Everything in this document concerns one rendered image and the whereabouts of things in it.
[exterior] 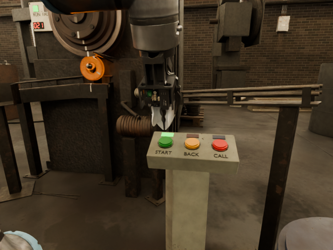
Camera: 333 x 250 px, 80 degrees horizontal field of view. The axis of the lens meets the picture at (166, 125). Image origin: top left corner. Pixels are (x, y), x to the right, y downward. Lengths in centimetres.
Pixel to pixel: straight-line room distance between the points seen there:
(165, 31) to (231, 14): 508
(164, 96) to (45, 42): 144
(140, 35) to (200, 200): 45
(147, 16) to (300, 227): 58
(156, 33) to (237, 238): 103
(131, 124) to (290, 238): 89
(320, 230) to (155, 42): 57
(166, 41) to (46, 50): 145
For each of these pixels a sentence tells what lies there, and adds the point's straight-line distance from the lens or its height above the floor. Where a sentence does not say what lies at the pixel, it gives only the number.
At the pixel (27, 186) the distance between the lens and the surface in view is 177.
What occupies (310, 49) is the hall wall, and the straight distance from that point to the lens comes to 814.
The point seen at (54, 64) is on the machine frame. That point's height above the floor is 84.
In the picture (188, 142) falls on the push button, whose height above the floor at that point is 61.
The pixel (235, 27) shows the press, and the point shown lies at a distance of 543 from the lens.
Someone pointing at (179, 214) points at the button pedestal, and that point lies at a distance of 64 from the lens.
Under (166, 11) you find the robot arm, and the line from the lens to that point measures 38.
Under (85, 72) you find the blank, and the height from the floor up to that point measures 78.
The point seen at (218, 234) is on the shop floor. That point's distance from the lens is 118.
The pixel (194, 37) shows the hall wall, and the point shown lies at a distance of 740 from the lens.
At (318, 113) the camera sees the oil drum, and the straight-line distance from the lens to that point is 319.
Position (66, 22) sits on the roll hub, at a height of 106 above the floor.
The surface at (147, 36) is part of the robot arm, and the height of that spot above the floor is 86.
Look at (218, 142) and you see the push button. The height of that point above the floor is 61.
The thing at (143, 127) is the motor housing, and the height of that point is 48.
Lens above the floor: 80
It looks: 15 degrees down
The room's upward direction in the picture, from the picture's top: straight up
